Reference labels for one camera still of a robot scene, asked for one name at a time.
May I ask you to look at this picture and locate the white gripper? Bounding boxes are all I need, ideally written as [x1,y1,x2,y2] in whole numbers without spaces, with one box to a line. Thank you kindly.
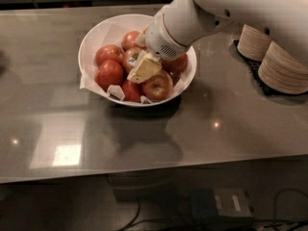
[127,13,189,84]

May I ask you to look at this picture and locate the yellowish apple with sticker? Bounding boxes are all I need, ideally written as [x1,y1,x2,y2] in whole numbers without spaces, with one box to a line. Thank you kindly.
[122,47,141,73]

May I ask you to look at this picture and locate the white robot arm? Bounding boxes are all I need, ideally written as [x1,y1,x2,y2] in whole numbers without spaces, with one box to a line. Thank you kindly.
[128,0,308,84]

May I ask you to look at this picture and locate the red apple back centre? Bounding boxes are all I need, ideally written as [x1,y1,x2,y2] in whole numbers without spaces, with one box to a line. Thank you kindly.
[121,31,141,51]

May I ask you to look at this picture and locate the red apple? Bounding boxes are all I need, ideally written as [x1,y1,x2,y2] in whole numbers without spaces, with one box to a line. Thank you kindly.
[121,31,141,51]
[121,80,142,103]
[162,54,188,76]
[95,44,124,65]
[94,60,124,90]

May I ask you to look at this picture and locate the red apple right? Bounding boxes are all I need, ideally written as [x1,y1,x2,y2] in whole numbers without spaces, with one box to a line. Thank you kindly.
[162,54,188,76]

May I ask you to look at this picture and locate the white paper bowl liner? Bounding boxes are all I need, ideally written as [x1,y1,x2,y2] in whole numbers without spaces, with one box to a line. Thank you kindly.
[79,23,189,105]

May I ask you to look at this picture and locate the red apple back left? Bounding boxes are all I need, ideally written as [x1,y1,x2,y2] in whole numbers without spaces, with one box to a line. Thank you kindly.
[95,44,124,65]

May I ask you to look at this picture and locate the red-yellow apple front right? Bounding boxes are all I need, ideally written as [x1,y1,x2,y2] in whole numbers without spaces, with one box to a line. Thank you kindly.
[141,69,173,102]

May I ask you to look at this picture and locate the red apple front left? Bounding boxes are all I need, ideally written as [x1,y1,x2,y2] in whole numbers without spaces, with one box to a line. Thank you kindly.
[94,60,124,90]

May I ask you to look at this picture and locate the red apple front centre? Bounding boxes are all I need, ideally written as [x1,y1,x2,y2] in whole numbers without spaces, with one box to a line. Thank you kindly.
[121,80,142,103]

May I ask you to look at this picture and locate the white ceramic bowl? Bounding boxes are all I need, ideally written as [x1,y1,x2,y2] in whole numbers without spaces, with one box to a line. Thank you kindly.
[77,13,198,108]

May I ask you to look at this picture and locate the rear stack paper plates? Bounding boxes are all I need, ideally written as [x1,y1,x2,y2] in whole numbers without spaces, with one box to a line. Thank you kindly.
[238,24,271,62]

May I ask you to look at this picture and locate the stack paper plates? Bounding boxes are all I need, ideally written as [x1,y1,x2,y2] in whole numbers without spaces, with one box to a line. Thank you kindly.
[258,41,308,94]
[238,24,271,62]

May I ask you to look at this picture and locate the black tray mat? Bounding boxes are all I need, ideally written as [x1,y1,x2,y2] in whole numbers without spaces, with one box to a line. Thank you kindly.
[234,40,298,95]

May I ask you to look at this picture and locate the front stack paper plates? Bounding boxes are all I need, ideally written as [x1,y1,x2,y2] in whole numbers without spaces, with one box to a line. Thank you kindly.
[258,41,308,94]

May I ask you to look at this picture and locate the dark box on floor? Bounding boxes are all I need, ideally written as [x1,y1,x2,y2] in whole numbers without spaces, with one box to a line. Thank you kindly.
[190,188,254,219]

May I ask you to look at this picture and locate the black floor cable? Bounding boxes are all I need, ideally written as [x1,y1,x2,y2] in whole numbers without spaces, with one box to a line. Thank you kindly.
[116,188,308,231]

